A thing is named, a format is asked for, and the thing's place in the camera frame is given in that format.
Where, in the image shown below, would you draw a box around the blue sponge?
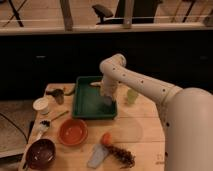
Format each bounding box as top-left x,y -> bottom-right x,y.
103,96 -> 114,106

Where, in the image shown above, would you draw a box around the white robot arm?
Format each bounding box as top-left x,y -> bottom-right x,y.
99,54 -> 213,171

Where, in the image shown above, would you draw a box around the green plastic tray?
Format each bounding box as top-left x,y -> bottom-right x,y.
72,76 -> 117,120

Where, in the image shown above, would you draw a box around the yellow corn cob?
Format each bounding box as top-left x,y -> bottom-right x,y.
90,82 -> 101,87

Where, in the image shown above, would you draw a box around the light green cup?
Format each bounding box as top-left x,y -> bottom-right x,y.
127,89 -> 138,104

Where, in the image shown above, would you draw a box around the small metal cup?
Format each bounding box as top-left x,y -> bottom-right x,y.
53,89 -> 64,105

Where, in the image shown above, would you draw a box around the orange fruit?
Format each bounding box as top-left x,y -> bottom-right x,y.
101,133 -> 113,146

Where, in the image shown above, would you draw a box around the orange bowl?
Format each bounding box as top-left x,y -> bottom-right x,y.
58,119 -> 88,146

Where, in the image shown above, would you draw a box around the white cup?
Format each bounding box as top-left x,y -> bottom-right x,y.
33,97 -> 50,115

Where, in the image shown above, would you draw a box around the light blue cloth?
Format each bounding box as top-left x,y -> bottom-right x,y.
87,144 -> 109,169

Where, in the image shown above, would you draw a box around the brown pine cone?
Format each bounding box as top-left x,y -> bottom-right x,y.
107,145 -> 135,169

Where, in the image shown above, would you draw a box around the black office chair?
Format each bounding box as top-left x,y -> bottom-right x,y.
92,0 -> 162,25

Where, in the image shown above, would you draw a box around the dark purple bowl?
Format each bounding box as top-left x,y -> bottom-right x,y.
25,139 -> 56,170

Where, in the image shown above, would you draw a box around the black cable on left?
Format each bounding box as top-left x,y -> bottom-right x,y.
0,112 -> 29,144

